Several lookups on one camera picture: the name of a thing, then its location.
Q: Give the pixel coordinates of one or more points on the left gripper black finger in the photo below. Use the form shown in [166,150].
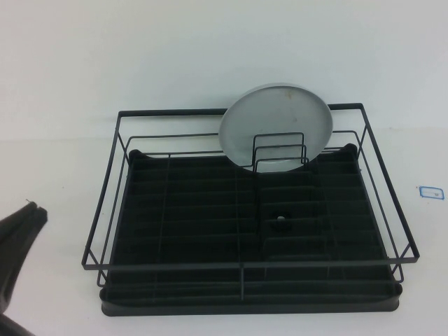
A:
[17,217]
[17,252]

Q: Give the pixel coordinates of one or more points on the grey round plate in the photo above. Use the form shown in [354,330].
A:
[276,112]

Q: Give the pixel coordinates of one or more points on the black plastic drip tray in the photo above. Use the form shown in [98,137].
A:
[210,308]

